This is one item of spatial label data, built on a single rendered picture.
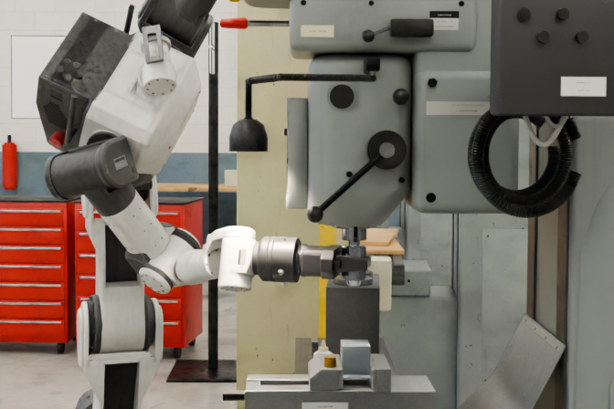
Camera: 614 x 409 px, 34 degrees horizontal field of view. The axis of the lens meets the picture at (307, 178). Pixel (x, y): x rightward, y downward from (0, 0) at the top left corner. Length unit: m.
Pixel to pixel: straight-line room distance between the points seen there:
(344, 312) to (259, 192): 1.44
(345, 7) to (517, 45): 0.37
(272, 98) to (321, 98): 1.81
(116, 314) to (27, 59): 8.96
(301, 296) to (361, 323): 1.43
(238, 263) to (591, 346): 0.67
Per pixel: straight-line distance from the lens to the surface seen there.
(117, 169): 2.05
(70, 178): 2.07
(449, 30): 1.84
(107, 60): 2.19
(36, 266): 6.78
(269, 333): 3.73
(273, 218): 3.67
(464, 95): 1.83
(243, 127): 1.87
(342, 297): 2.27
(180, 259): 2.15
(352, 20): 1.82
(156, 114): 2.13
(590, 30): 1.63
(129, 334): 2.48
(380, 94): 1.84
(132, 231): 2.13
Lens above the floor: 1.50
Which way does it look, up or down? 3 degrees down
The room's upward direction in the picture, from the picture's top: straight up
